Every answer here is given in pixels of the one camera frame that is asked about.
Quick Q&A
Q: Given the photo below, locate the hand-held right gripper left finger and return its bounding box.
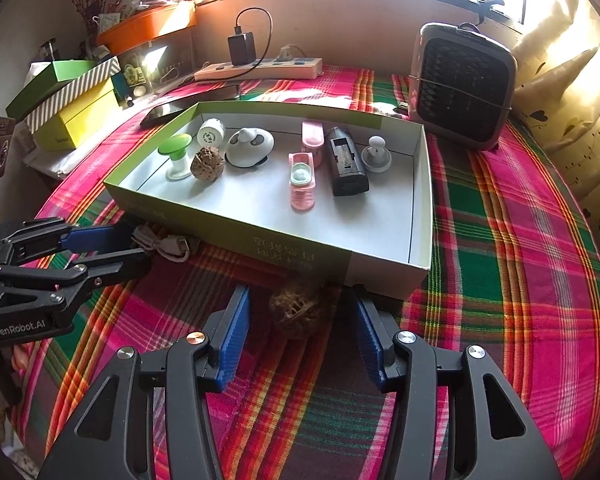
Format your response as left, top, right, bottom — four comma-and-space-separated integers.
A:
37, 284, 252, 480

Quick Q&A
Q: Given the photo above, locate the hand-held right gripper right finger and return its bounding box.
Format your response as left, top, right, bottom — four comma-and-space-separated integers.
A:
352, 284, 563, 480

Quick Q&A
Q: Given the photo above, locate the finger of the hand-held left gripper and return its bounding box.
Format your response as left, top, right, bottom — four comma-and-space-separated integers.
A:
0, 217, 133, 261
0, 247, 152, 313

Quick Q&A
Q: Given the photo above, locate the white cable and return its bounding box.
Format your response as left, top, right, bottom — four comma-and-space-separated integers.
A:
132, 225, 201, 263

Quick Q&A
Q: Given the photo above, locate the brown carved walnut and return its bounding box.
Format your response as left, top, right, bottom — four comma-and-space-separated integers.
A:
269, 280, 326, 343
190, 146, 226, 181

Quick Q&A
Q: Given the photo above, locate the green cardboard box tray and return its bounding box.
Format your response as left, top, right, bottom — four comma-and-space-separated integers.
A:
103, 101, 435, 301

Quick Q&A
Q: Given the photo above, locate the green mushroom-shaped massager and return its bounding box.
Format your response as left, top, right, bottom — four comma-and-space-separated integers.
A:
158, 134, 193, 181

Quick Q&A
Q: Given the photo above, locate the white panda-shaped device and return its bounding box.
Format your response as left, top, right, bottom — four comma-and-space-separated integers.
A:
225, 127, 276, 168

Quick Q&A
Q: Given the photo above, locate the pink clip with green lens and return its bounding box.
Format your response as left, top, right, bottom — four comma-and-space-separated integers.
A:
287, 152, 317, 211

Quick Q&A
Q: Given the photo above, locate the black rectangular device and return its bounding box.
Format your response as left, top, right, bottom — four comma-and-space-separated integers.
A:
325, 127, 370, 197

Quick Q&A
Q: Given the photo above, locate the grey round knob massager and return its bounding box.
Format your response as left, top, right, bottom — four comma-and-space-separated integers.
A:
361, 136, 392, 173

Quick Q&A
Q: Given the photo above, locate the plain pink clip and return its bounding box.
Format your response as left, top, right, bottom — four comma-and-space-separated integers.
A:
301, 121, 326, 168

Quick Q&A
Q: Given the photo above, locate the striped box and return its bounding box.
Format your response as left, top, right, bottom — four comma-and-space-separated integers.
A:
25, 56, 121, 133

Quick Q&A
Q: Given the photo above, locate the black flat bar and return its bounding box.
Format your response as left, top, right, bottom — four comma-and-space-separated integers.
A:
140, 84, 242, 128

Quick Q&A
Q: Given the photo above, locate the pink green plaid cloth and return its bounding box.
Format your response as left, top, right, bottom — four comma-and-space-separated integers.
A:
17, 65, 600, 480

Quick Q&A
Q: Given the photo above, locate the green box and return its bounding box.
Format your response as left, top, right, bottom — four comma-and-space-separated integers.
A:
6, 60, 98, 121

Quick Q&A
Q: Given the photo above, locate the orange plastic basin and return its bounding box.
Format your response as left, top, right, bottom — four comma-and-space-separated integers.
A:
96, 1, 198, 56

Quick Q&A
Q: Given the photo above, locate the black charger adapter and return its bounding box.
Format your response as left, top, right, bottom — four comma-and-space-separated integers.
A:
228, 32, 257, 67

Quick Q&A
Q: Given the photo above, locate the beige power strip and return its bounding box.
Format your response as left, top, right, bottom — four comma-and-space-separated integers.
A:
194, 56, 323, 82

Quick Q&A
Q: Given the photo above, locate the small pink space heater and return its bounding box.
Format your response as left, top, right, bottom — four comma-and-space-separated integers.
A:
409, 22, 518, 151

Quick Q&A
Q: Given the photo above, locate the cream heart-print curtain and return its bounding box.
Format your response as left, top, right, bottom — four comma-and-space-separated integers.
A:
510, 0, 600, 261

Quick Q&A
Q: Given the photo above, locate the black charger cable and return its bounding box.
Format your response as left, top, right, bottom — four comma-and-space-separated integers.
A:
234, 7, 275, 83

